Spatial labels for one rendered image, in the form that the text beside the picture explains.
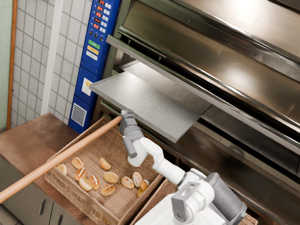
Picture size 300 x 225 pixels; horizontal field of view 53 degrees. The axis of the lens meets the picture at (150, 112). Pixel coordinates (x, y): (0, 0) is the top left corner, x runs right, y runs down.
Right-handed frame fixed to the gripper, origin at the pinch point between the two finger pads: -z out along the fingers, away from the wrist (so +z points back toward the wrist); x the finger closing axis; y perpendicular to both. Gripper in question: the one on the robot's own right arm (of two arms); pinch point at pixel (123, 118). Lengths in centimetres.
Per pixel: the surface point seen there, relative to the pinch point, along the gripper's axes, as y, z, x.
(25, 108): 30, -109, -78
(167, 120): -25.2, 0.9, -1.5
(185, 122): -35.6, 2.3, -1.5
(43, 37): 24, -100, -9
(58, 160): 35.2, 25.4, 0.8
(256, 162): -66, 33, -4
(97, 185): 0, -5, -57
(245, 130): -74, 10, -2
